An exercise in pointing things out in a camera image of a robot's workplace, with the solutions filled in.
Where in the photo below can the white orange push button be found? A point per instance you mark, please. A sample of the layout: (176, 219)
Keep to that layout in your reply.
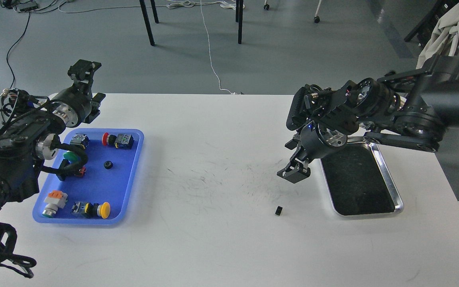
(55, 200)

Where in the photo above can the black table leg left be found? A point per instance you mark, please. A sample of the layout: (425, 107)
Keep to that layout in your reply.
(147, 20)

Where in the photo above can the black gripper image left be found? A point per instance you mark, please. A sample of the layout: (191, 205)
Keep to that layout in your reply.
(76, 105)

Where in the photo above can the blue plastic tray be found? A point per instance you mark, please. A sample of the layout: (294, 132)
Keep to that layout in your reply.
(98, 185)

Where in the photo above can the black table leg right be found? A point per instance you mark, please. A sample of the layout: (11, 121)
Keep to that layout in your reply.
(239, 7)

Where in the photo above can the black table leg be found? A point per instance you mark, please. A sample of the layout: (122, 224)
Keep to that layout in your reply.
(239, 7)
(147, 20)

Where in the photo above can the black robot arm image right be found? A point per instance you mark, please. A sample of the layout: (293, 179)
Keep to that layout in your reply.
(410, 110)

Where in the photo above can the silver metal tray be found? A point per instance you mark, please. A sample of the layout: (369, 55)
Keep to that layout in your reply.
(359, 182)

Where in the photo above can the black selector switch red base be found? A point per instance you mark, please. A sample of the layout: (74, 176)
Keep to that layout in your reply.
(62, 176)

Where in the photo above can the grey office chair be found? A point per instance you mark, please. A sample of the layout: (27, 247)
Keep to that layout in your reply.
(424, 28)

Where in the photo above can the red push button switch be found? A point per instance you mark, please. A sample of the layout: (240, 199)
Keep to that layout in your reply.
(120, 141)

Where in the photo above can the beige cloth on chair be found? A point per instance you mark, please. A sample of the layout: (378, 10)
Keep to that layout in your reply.
(446, 31)

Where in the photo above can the yellow mushroom push button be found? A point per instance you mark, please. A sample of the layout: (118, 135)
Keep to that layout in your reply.
(91, 210)

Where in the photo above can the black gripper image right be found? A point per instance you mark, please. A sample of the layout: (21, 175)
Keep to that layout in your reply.
(315, 142)

